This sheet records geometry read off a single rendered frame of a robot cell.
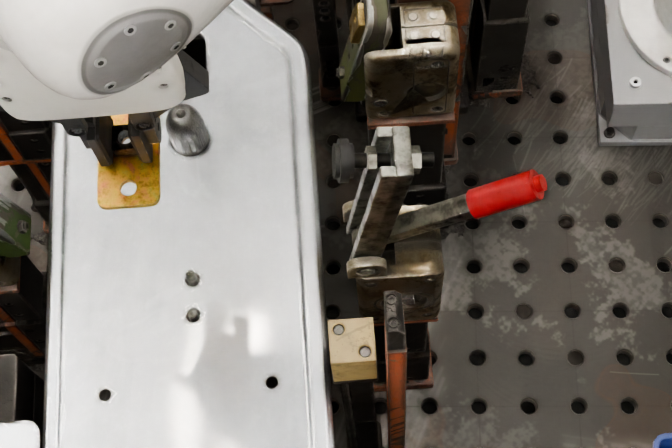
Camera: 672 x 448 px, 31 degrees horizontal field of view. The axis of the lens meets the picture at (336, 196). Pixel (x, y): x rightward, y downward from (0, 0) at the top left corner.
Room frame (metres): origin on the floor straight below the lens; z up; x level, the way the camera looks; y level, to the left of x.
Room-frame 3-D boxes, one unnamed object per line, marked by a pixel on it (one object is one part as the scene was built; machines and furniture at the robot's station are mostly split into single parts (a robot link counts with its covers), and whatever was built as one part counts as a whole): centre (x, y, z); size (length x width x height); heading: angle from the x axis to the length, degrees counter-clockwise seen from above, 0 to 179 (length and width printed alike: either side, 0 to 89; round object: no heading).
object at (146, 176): (0.33, 0.12, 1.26); 0.08 x 0.04 x 0.01; 177
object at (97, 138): (0.33, 0.15, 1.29); 0.03 x 0.03 x 0.07; 87
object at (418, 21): (0.50, -0.08, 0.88); 0.11 x 0.09 x 0.37; 87
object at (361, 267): (0.30, -0.02, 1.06); 0.03 x 0.01 x 0.03; 87
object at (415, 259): (0.32, -0.04, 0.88); 0.07 x 0.06 x 0.35; 87
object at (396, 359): (0.22, -0.03, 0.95); 0.03 x 0.01 x 0.50; 177
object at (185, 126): (0.46, 0.12, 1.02); 0.03 x 0.03 x 0.07
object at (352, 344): (0.25, 0.00, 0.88); 0.04 x 0.04 x 0.36; 87
